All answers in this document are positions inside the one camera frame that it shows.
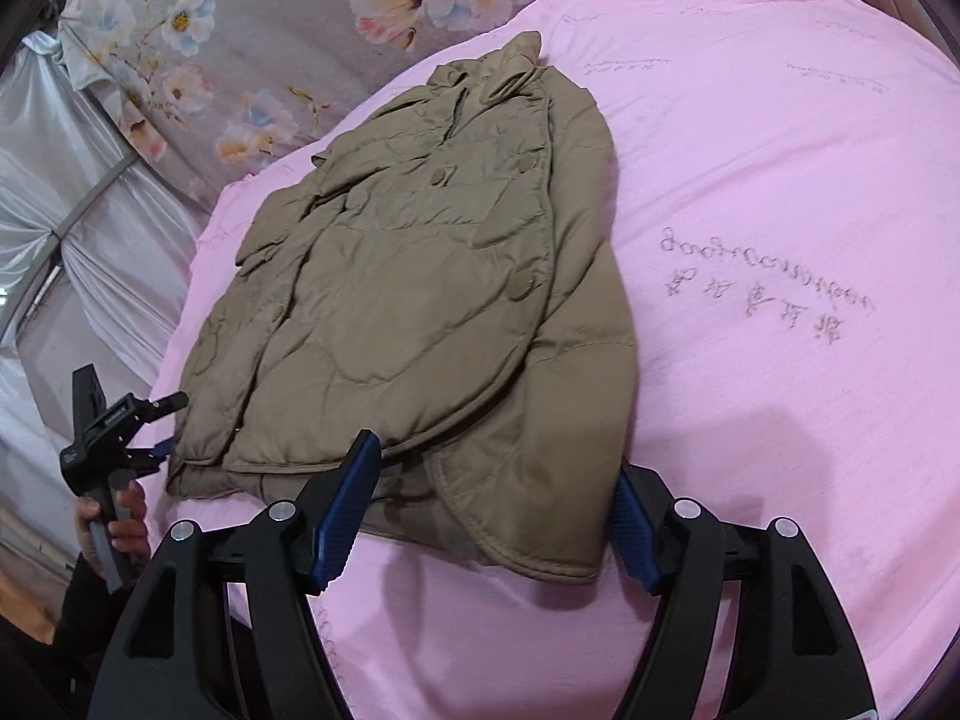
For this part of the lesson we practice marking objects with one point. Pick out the olive quilted jacket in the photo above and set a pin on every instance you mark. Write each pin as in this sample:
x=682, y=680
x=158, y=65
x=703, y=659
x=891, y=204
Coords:
x=420, y=300

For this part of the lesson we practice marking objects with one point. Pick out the person's left forearm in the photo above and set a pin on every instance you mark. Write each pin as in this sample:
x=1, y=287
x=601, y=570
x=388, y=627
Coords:
x=90, y=607

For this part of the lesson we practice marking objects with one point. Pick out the grey metal pole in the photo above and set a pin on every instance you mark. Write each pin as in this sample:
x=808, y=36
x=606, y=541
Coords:
x=71, y=214

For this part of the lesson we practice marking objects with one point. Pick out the grey floral cloth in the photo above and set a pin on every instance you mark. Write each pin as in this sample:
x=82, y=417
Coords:
x=247, y=67

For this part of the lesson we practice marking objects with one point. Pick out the person's left hand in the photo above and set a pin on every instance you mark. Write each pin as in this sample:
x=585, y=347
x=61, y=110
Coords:
x=124, y=525

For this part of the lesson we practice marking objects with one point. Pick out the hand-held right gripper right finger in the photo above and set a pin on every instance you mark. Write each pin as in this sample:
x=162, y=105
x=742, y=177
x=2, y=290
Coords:
x=631, y=532

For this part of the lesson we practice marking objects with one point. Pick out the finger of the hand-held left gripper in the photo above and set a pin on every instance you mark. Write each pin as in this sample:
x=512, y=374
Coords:
x=161, y=405
x=154, y=456

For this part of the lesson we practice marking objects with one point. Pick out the pink bed sheet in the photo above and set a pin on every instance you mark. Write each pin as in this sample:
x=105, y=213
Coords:
x=750, y=255

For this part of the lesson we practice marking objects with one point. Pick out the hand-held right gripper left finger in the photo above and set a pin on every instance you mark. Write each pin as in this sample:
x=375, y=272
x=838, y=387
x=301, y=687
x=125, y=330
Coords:
x=341, y=514

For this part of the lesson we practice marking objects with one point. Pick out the white satin curtain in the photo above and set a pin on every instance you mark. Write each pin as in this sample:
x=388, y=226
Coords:
x=90, y=292

